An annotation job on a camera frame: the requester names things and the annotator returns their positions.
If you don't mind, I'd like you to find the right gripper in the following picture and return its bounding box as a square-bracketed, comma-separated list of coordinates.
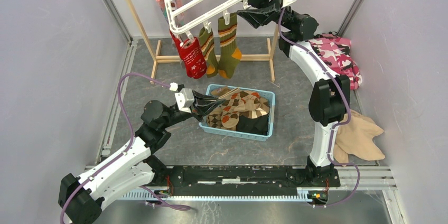
[236, 0, 298, 30]

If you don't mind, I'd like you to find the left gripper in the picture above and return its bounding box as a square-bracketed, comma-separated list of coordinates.
[161, 89, 226, 129]

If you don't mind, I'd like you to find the green striped sock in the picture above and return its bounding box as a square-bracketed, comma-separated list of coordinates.
[199, 27, 218, 78]
[218, 13, 242, 79]

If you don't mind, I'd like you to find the beige argyle sock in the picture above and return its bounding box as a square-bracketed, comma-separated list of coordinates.
[206, 107, 226, 129]
[219, 90, 270, 130]

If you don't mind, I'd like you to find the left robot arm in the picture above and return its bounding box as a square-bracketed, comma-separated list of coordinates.
[58, 83, 225, 223]

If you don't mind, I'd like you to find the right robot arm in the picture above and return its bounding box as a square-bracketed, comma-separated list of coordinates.
[237, 0, 351, 186]

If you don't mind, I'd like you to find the red snowflake sock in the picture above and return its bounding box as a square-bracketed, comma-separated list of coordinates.
[179, 38, 207, 79]

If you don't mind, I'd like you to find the light blue plastic basket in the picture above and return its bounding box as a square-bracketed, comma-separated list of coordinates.
[199, 84, 275, 142]

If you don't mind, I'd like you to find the black garment in basket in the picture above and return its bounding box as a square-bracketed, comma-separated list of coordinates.
[236, 115, 269, 135]

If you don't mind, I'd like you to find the pink camouflage bag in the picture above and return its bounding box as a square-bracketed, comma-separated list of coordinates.
[308, 32, 362, 90]

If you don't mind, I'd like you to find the pink patterned sock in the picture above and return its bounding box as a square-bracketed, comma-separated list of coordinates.
[155, 0, 184, 26]

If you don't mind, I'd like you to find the beige cloth on floor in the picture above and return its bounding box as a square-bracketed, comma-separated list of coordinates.
[333, 110, 385, 163]

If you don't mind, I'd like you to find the wooden rack frame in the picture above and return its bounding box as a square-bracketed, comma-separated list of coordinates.
[111, 0, 294, 85]

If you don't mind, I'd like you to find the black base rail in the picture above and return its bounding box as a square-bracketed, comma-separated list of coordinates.
[146, 165, 341, 197]

